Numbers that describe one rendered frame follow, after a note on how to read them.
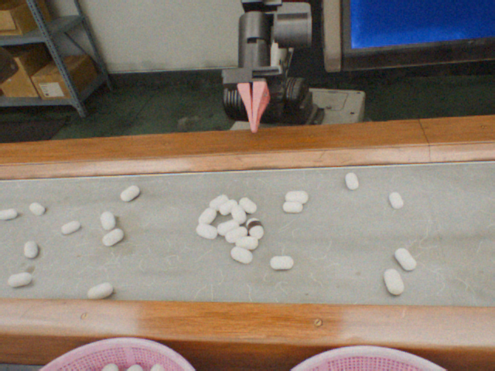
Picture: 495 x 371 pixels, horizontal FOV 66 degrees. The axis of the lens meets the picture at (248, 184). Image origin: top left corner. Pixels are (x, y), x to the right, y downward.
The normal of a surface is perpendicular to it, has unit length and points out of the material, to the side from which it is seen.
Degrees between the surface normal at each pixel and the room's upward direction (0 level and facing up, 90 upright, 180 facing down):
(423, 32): 58
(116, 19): 90
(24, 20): 90
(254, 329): 0
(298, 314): 0
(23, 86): 90
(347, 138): 0
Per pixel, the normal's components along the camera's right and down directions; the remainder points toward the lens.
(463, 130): -0.13, -0.76
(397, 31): -0.16, 0.15
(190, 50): -0.20, 0.63
